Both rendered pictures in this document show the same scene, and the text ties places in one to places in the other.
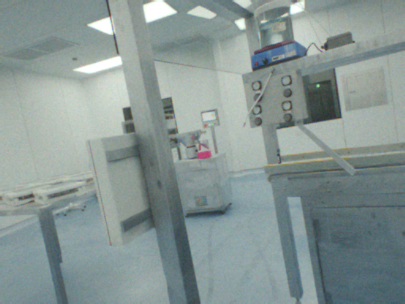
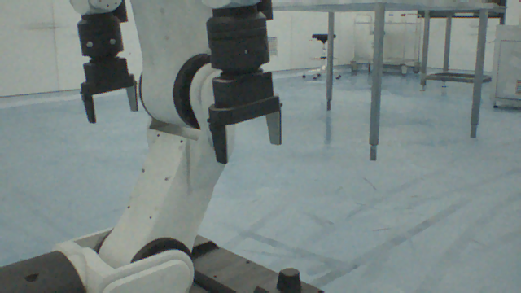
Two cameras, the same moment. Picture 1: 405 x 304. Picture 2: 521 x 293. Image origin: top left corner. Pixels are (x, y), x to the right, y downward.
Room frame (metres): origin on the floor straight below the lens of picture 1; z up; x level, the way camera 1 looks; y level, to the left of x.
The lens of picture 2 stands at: (-1.05, 0.31, 0.73)
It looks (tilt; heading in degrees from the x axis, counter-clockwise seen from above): 13 degrees down; 25
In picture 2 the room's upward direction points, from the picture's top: straight up
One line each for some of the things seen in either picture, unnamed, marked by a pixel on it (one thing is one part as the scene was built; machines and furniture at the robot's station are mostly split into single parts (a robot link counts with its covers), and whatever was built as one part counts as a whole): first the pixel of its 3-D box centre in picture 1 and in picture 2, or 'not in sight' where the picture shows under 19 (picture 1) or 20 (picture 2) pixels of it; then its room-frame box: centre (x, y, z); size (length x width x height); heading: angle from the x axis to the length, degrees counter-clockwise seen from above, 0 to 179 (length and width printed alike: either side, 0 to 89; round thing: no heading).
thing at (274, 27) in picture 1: (274, 25); not in sight; (1.37, -0.43, 1.52); 0.15 x 0.15 x 0.19
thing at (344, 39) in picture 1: (337, 44); not in sight; (1.24, -0.62, 1.37); 0.12 x 0.07 x 0.06; 59
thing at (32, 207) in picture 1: (43, 192); (350, 6); (2.50, 1.28, 0.87); 1.50 x 1.10 x 0.04; 61
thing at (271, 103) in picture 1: (275, 99); not in sight; (1.30, -0.37, 1.21); 0.22 x 0.11 x 0.20; 59
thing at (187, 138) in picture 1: (194, 144); not in sight; (4.32, -0.01, 0.95); 0.49 x 0.36 x 0.37; 70
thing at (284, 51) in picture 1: (278, 58); not in sight; (1.37, -0.43, 1.38); 0.21 x 0.20 x 0.09; 149
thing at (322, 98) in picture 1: (299, 96); not in sight; (6.18, -2.23, 1.43); 1.38 x 0.01 x 1.16; 70
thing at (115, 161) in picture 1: (130, 184); not in sight; (0.79, 0.18, 1.04); 0.17 x 0.06 x 0.26; 149
